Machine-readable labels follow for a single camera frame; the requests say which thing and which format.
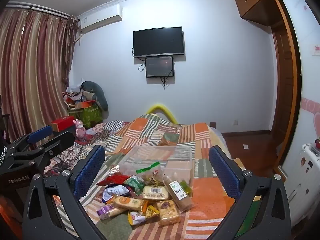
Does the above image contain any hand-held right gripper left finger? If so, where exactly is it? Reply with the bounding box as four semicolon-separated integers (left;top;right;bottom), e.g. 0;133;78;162
22;145;108;240

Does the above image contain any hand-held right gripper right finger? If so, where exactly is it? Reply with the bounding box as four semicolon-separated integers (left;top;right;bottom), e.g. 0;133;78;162
207;145;292;240

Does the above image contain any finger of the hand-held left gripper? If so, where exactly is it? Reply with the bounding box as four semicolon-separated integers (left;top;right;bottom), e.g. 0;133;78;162
10;131;75;168
7;126;54;153

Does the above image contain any blue white snack packet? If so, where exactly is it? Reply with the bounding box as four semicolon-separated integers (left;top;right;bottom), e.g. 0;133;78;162
102;184;130;204

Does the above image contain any orange label rice cake packet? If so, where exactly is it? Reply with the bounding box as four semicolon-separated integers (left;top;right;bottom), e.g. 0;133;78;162
111;195;145;212

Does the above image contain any brown cracker packet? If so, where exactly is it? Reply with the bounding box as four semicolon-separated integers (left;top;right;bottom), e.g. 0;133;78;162
164;176;193;212

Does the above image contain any green-strip clear biscuit bag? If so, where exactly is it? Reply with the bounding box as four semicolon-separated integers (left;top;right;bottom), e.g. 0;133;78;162
136;162;167;188

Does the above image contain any clear plastic container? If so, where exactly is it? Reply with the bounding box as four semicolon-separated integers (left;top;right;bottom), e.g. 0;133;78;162
118;145;195;184

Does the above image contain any red box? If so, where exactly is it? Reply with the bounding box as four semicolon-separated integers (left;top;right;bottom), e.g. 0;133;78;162
50;116;77;132

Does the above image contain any pink plush toy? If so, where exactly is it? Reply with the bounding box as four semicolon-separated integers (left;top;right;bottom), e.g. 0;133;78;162
73;119;87;139

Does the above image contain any patchwork quilt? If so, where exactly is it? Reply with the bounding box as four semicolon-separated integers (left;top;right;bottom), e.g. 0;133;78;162
44;114;260;240

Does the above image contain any green patterned storage box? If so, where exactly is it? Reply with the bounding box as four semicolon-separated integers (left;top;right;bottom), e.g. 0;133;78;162
69;100;103;129

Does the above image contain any small olive green packet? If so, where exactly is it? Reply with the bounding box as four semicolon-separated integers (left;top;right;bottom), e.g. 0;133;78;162
180;180;193;197

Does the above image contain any purple rice cracker packet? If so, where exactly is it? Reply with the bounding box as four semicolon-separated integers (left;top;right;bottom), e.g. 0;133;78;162
96;203;125;221

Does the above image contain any green snack packet red label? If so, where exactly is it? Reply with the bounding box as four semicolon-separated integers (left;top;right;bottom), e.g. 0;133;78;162
124;176;145;195

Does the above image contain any pile of household clutter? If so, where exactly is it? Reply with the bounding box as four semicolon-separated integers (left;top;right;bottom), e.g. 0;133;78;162
62;83;98;110

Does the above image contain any striped red curtain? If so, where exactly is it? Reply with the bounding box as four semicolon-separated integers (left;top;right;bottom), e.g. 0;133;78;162
0;4;78;143

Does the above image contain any grey plush pillow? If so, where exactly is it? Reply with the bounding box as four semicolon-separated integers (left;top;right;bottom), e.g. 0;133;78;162
80;81;109;112

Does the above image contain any pale yellow barcode snack packet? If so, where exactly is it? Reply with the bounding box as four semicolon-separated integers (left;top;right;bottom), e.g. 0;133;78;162
141;185;170;201

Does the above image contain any purple label bread packet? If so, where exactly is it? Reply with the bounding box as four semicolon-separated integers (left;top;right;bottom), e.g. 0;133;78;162
156;199;181;226

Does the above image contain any white cabinet with stickers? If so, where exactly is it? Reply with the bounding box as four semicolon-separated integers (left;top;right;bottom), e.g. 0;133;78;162
285;142;320;227

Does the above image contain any white sliding wardrobe door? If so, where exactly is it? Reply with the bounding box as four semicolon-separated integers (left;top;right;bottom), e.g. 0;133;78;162
279;0;320;170

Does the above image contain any white air conditioner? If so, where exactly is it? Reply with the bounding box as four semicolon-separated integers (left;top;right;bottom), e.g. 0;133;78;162
76;4;123;34

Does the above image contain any wooden overhead cabinet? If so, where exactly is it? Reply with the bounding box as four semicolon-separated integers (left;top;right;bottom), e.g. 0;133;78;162
234;0;278;27

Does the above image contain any wooden door frame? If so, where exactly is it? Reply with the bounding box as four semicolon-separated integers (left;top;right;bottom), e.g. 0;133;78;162
269;0;302;175

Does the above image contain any small black wall monitor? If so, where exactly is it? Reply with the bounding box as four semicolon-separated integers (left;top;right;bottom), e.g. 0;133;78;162
145;56;174;78

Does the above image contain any wall-mounted black television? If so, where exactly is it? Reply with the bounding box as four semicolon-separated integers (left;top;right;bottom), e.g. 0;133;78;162
133;26;185;58

